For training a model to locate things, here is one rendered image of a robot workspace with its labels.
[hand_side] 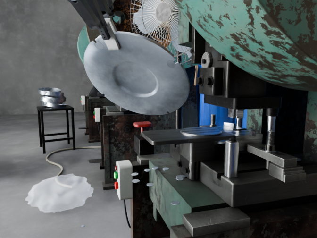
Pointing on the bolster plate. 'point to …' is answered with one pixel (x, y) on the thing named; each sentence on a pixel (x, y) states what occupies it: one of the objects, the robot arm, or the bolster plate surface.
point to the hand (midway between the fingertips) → (110, 34)
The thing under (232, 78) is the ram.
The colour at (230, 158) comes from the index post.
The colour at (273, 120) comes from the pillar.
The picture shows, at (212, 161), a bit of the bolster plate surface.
